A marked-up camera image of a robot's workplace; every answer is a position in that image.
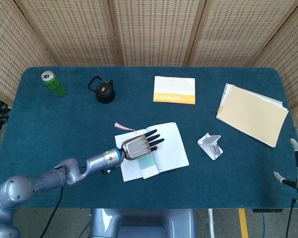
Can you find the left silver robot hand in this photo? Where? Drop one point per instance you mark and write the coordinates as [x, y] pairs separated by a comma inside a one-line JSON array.
[[137, 148]]

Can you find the teal cream bookmark pink tassel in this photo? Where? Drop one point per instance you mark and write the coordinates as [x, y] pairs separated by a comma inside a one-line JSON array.
[[147, 168]]

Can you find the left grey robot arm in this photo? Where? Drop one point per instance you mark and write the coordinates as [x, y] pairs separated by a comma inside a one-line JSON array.
[[94, 163]]

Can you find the yellow white Lexicon book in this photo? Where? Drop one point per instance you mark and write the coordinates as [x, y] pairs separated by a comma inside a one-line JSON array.
[[173, 86]]

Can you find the open lined notebook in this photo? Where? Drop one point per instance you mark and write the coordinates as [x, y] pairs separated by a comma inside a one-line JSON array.
[[171, 153]]

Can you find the black cast iron teapot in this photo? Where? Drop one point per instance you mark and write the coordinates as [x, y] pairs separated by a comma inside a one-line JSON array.
[[104, 93]]

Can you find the white folding phone stand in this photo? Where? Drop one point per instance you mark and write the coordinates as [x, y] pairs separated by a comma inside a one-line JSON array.
[[211, 147]]

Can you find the grey robot torso base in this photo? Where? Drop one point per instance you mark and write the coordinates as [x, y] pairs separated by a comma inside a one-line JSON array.
[[144, 223]]

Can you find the dark blue table cloth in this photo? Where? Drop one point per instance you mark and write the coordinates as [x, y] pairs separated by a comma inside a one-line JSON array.
[[64, 124]]

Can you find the beige cover spiral notebook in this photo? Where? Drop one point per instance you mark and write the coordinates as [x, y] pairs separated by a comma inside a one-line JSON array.
[[253, 116]]

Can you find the white table leg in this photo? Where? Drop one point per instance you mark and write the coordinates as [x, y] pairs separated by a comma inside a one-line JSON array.
[[211, 223]]

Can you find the green drink can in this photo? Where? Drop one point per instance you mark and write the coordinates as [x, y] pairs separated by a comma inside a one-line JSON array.
[[55, 85]]

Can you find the white paper spiral notebook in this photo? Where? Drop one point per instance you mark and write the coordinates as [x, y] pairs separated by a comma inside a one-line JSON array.
[[226, 93]]

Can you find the woven wooden folding screen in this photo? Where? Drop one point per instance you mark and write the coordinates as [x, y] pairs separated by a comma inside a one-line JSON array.
[[154, 32]]

